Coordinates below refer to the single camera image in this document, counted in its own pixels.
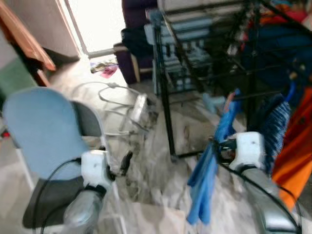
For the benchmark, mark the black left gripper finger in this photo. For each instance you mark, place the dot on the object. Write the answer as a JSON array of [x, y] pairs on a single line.
[[126, 165]]

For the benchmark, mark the blue shirt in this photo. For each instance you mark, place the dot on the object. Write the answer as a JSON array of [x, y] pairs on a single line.
[[207, 165]]

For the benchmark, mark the blue plastic hanger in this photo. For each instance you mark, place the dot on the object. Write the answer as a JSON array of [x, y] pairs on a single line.
[[292, 90]]

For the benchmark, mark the blue plaid garment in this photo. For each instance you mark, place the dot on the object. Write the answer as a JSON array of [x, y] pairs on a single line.
[[275, 126]]

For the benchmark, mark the grey folding chair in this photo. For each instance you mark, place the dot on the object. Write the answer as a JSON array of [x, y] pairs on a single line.
[[90, 119]]

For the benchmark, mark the black metal drying rack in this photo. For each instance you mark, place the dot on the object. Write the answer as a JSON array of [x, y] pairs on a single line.
[[168, 117]]

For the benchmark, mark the orange garment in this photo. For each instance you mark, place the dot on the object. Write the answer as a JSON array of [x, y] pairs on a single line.
[[295, 146]]

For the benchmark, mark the blue chair cushion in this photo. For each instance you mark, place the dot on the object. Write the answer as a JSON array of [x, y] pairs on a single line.
[[44, 131]]

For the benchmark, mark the colourful cloth pile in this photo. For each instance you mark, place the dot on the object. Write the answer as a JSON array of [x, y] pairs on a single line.
[[105, 68]]

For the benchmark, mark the purple armchair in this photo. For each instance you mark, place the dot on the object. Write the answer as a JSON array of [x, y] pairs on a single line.
[[131, 63]]

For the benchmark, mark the dark blue storage box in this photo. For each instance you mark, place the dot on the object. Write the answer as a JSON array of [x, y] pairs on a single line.
[[278, 48]]

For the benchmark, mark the green storage bin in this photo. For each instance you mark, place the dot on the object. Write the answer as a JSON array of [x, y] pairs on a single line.
[[14, 78]]

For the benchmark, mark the peach hanging cloth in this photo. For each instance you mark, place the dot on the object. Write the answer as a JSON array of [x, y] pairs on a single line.
[[24, 39]]

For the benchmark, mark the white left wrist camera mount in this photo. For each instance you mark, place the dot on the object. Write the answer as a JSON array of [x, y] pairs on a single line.
[[95, 168]]

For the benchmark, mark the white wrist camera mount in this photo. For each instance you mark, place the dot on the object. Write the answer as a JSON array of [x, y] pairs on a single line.
[[95, 168], [249, 148]]

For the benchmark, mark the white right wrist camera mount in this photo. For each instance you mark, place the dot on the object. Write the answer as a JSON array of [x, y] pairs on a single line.
[[249, 148]]

